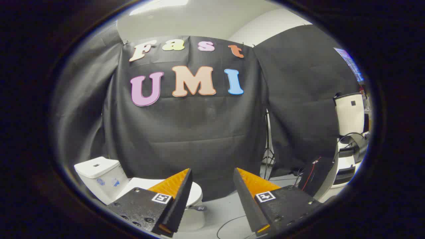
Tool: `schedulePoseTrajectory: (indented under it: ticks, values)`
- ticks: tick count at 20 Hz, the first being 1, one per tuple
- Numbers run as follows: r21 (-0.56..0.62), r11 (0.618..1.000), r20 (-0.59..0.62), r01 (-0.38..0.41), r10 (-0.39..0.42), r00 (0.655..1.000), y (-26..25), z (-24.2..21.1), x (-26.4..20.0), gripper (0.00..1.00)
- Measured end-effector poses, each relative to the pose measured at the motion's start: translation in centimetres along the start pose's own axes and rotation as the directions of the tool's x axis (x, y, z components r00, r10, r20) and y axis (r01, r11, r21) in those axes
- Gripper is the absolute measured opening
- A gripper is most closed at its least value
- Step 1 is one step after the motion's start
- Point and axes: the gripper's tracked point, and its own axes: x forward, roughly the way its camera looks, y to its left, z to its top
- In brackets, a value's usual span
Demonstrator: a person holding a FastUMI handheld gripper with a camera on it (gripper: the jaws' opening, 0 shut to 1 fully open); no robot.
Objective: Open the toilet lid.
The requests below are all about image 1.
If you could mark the black tripod stand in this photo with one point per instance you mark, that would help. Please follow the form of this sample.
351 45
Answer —
268 149

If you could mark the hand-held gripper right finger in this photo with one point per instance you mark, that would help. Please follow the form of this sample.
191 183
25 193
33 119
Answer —
247 205

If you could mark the blue lit screen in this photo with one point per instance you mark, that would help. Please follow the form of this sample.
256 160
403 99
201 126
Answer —
350 63

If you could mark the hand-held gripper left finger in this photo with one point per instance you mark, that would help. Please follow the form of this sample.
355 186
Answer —
177 209

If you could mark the black flat box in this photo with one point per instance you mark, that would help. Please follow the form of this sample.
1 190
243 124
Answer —
318 177

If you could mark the white toilet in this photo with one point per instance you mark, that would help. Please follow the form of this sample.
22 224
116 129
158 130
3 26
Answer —
96 179

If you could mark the black backdrop cloth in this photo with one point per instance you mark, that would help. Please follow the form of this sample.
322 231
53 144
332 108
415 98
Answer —
192 132

